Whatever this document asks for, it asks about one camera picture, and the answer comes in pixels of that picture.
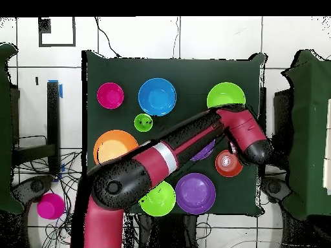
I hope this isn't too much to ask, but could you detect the pink plastic cup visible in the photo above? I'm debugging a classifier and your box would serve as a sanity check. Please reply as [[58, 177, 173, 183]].
[[36, 192, 65, 220]]

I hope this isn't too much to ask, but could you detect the dark green tablecloth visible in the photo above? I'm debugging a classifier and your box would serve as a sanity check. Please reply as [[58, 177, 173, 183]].
[[81, 50, 267, 217]]

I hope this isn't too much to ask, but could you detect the black pedestal foot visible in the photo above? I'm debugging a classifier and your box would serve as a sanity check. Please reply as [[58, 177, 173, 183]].
[[12, 175, 55, 205], [261, 176, 293, 205]]

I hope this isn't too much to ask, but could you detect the black post with blue tape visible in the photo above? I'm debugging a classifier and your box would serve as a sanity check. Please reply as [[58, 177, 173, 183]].
[[47, 79, 64, 176]]

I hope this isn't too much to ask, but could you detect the purple plastic bowl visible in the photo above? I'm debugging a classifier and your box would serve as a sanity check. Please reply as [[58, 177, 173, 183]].
[[175, 172, 217, 215], [189, 139, 216, 162]]

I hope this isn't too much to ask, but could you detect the orange-red plastic bowl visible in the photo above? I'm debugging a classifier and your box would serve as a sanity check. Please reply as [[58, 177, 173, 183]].
[[215, 149, 244, 178]]

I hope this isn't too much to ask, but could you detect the green plastic bowl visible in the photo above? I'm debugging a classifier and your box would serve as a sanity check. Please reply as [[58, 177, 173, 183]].
[[138, 180, 177, 217], [206, 81, 246, 109]]

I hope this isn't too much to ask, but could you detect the blue plastic bowl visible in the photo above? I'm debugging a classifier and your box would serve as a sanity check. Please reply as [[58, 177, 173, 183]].
[[137, 77, 178, 117]]

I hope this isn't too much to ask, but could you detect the green plastic cup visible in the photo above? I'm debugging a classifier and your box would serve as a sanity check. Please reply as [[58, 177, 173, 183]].
[[133, 113, 154, 133]]

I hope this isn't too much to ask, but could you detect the grey square floor frame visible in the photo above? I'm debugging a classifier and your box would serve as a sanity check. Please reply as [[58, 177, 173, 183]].
[[37, 17, 77, 48]]

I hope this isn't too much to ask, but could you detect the green cloth side table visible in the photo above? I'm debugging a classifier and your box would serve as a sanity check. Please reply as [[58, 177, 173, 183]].
[[0, 43, 24, 215], [281, 48, 331, 222]]

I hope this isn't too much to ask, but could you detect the pink plastic bowl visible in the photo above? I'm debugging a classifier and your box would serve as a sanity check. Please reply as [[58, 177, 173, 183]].
[[96, 82, 125, 110]]

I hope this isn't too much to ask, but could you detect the large orange plastic bowl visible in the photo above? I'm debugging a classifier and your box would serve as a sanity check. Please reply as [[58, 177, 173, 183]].
[[92, 129, 140, 166]]

